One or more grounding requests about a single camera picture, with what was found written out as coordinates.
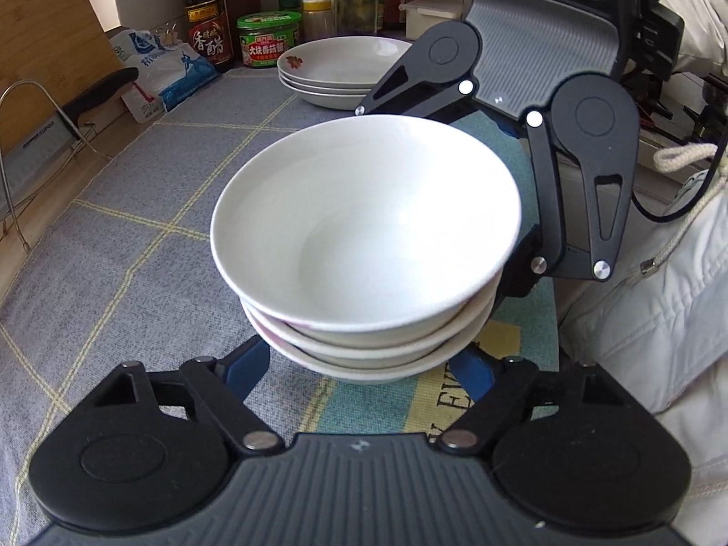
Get dark vinegar bottle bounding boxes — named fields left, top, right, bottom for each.
left=185, top=0, right=234, bottom=71

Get white plastic box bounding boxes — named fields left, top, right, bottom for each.
left=400, top=0, right=463, bottom=41

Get white floral bowl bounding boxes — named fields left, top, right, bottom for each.
left=210, top=115, right=522, bottom=337
left=241, top=271, right=502, bottom=359
left=243, top=299, right=495, bottom=384

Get white plate with stain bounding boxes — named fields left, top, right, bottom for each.
left=278, top=73, right=373, bottom=96

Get blue white salt bag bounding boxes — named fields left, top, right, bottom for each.
left=110, top=30, right=220, bottom=123

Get metal binder clips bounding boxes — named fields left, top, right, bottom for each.
left=152, top=21, right=179, bottom=47

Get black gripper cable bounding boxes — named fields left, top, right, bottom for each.
left=630, top=136, right=728, bottom=225

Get green lid sauce jar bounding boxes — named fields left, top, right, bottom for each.
left=236, top=11, right=302, bottom=68

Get white fruit plate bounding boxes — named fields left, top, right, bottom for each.
left=276, top=36, right=411, bottom=87
left=281, top=81, right=366, bottom=111

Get clear glass bottle red cap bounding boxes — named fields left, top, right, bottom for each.
left=336, top=0, right=379, bottom=36

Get grey blue checked cloth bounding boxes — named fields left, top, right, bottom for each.
left=1, top=68, right=558, bottom=545

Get yellow lid spice jar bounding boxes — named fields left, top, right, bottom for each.
left=301, top=0, right=337, bottom=42

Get green lid small jar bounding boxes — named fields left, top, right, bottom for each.
left=278, top=0, right=302, bottom=12

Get metal wire rack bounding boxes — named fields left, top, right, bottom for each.
left=1, top=69, right=137, bottom=253

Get black handled kitchen knife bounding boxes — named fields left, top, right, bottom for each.
left=1, top=68, right=139, bottom=208

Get bamboo cutting board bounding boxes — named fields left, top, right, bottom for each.
left=0, top=0, right=127, bottom=152

